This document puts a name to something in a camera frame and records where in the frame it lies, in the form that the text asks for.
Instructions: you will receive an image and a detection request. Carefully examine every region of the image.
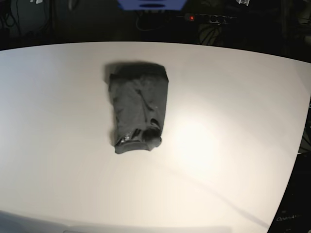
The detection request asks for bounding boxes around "blue plastic box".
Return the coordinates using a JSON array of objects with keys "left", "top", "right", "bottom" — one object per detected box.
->
[{"left": 118, "top": 0, "right": 187, "bottom": 11}]

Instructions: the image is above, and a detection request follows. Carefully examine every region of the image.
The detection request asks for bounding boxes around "black power strip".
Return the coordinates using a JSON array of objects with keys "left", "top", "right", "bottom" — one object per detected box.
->
[{"left": 184, "top": 13, "right": 238, "bottom": 24}]

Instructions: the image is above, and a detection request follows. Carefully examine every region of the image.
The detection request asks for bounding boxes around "black OpenArm case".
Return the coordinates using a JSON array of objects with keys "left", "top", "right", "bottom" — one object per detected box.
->
[{"left": 268, "top": 153, "right": 311, "bottom": 233}]

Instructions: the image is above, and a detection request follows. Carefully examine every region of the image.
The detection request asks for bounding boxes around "dark grey T-shirt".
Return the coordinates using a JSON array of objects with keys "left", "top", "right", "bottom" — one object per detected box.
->
[{"left": 104, "top": 62, "right": 169, "bottom": 154}]

